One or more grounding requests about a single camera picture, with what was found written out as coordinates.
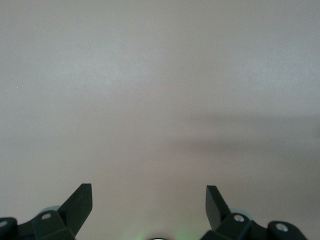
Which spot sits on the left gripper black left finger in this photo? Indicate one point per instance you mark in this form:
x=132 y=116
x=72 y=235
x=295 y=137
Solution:
x=50 y=227

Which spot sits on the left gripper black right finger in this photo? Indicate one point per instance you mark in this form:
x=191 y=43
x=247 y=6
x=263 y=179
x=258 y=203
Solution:
x=237 y=228

